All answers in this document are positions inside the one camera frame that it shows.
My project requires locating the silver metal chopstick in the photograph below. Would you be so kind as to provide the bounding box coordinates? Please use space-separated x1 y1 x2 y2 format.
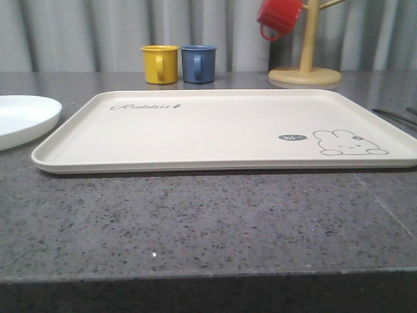
371 108 416 129

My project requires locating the white round plate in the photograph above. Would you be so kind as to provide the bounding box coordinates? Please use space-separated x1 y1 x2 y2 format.
1 95 62 151

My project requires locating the silver metal fork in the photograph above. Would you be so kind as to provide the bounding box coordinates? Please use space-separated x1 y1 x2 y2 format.
406 108 417 115

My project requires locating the cream rabbit serving tray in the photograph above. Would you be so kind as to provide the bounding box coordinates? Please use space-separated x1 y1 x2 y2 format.
32 89 416 174

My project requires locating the blue enamel mug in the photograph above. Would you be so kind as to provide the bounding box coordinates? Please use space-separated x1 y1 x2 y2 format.
180 45 217 83

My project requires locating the yellow enamel mug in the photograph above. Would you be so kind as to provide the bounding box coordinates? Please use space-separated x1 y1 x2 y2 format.
141 45 179 85

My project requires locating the wooden mug tree stand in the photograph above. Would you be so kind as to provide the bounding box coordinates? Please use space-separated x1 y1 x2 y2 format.
268 0 344 85

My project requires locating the red enamel mug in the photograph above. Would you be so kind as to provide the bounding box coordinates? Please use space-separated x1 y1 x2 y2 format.
257 0 303 41

